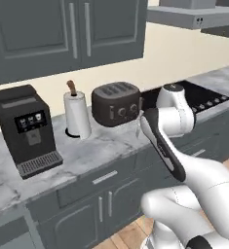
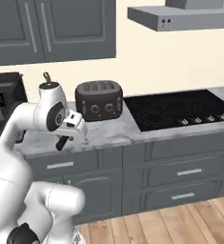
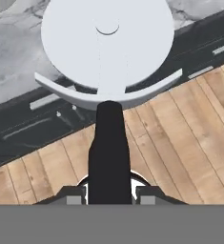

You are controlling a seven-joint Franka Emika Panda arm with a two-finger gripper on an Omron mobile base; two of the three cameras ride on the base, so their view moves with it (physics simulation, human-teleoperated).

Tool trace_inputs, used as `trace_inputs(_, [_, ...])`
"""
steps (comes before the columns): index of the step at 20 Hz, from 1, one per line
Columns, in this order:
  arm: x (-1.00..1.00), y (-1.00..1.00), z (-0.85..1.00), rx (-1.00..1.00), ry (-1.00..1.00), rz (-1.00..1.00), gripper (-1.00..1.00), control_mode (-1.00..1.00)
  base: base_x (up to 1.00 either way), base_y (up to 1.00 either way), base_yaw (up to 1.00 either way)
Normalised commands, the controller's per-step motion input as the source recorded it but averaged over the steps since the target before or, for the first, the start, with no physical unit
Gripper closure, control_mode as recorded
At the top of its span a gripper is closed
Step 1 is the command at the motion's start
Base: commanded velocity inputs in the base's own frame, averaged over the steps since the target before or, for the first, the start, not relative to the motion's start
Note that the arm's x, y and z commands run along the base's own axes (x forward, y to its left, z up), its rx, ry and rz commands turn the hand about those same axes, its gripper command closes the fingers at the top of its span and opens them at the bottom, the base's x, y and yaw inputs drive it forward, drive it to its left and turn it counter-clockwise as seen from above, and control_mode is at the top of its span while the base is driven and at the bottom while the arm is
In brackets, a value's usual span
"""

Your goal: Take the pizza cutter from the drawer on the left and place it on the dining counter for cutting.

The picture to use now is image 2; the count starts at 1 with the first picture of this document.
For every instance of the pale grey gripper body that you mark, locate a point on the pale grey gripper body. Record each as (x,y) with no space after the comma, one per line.
(75,131)

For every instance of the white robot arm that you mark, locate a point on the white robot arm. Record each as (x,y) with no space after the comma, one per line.
(8,165)

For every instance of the grey drawer front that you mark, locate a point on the grey drawer front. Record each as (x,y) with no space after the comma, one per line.
(85,160)
(154,198)
(161,174)

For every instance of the dark brown four-slot toaster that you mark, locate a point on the dark brown four-slot toaster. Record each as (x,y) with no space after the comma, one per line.
(99,101)

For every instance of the golden brown looped object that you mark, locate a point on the golden brown looped object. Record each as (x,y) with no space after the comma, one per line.
(47,77)

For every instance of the grey base cupboard door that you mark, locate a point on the grey base cupboard door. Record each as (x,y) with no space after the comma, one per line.
(100,197)

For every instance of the black coffee machine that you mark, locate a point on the black coffee machine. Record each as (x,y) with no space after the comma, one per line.
(2,101)

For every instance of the black glass hob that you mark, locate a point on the black glass hob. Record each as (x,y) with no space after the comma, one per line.
(173,108)

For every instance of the silver hob knob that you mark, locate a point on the silver hob knob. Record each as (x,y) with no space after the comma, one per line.
(183,121)
(197,120)
(210,118)
(223,116)

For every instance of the grey range hood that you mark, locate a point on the grey range hood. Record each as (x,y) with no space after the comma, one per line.
(186,16)

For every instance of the grey wall cupboard door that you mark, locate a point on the grey wall cupboard door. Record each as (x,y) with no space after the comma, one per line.
(81,28)
(8,28)

